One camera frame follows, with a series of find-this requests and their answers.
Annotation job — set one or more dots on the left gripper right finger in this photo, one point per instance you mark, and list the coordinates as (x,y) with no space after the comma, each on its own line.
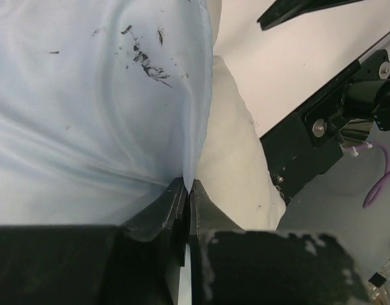
(230,265)

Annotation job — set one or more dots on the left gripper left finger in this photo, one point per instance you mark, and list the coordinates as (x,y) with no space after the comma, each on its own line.
(137,262)

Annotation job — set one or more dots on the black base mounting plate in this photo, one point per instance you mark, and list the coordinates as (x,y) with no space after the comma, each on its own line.
(309,141)

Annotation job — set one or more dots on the white pillow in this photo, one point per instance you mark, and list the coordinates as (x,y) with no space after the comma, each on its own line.
(233,168)

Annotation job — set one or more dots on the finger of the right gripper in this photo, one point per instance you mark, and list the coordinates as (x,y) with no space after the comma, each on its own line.
(283,10)

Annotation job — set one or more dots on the light blue pillowcase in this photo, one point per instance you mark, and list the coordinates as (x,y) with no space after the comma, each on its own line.
(102,105)

